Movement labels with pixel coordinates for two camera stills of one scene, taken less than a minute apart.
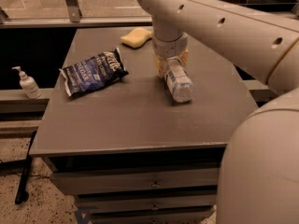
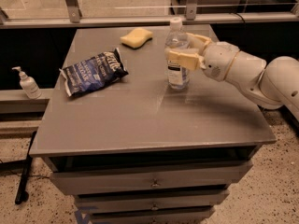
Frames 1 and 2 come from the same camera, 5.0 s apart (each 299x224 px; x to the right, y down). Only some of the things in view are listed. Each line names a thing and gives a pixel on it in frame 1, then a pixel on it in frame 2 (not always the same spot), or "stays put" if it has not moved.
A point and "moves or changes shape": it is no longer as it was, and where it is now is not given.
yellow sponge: [137, 37] stays put
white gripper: [169, 48] → [219, 62]
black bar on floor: [21, 191] stays put
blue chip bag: [93, 73] stays put
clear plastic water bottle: [180, 86] moves or changes shape
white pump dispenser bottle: [29, 85] stays put
